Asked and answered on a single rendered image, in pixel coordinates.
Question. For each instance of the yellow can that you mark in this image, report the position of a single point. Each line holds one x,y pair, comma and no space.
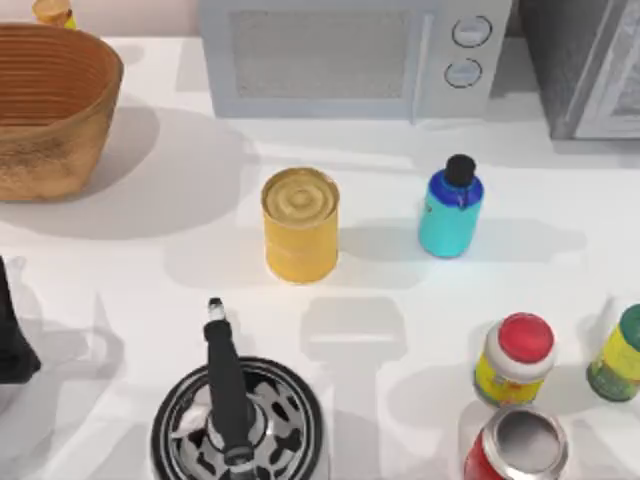
301,227

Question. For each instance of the teal bottle with black cap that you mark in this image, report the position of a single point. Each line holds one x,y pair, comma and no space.
449,215

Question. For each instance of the pale microwave oven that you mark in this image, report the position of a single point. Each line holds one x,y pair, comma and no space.
345,55

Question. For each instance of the black and white pan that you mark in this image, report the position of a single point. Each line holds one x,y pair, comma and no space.
240,415

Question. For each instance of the microwave knob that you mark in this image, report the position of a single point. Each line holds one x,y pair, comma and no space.
471,31
463,73

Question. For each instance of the red lidded yellow label jar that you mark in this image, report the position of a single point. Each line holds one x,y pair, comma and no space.
515,362

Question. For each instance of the red and silver can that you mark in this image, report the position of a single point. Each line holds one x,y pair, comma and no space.
515,447

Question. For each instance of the brown woven basket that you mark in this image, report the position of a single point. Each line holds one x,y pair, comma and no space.
47,115

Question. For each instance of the green lidded yellow label jar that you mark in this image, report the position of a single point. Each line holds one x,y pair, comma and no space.
617,362

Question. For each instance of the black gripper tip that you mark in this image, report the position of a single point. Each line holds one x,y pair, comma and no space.
12,340

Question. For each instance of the yellow orange bottle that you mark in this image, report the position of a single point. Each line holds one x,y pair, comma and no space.
54,12

